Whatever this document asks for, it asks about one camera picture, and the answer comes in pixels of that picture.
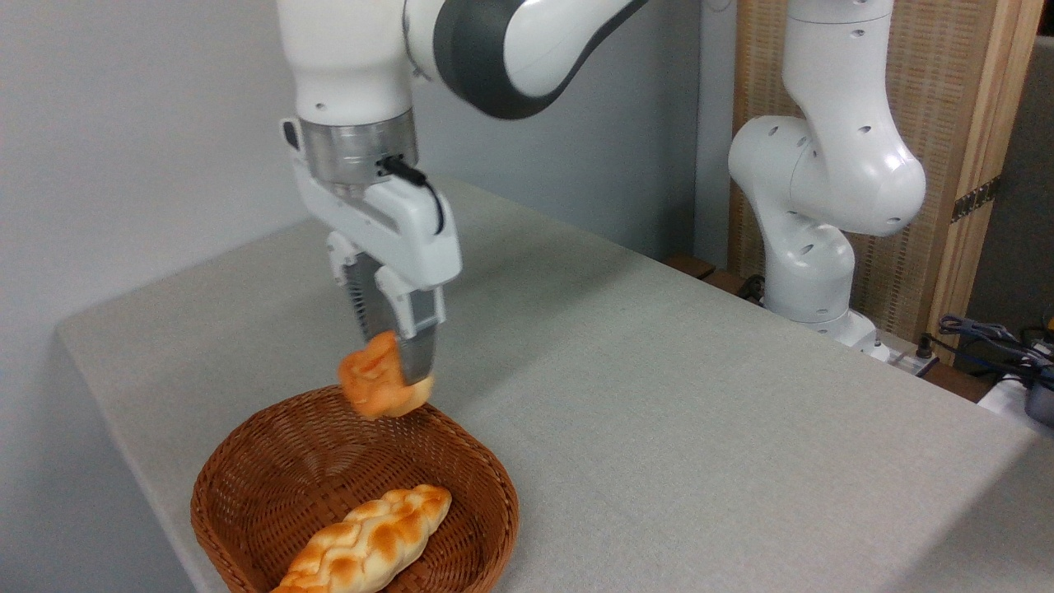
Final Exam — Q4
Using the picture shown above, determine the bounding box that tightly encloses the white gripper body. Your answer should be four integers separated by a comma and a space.
280, 118, 464, 292

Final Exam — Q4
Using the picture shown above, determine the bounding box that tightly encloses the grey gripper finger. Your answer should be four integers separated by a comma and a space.
375, 265, 448, 387
326, 231, 395, 343

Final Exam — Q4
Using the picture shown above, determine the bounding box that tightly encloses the round golden bread roll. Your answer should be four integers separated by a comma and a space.
338, 330, 436, 420

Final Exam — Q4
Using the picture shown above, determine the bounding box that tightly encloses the braided golden bread loaf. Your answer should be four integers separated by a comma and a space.
270, 484, 453, 593

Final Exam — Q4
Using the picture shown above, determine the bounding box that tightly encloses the silver metal wrist flange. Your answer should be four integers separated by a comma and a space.
297, 110, 420, 199

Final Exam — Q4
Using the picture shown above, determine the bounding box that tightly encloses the brown wicker basket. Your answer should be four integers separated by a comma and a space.
190, 385, 520, 593

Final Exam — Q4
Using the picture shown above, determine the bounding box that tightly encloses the wooden woven folding screen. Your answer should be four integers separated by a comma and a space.
729, 0, 1045, 365

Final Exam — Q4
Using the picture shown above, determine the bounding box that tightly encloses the brass screen hinge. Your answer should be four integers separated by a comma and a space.
951, 175, 1002, 224

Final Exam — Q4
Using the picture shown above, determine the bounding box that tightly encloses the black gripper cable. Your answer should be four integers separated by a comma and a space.
380, 154, 447, 236

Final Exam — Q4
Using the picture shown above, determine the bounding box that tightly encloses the blue grey cable bundle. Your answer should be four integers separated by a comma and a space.
937, 313, 1054, 388

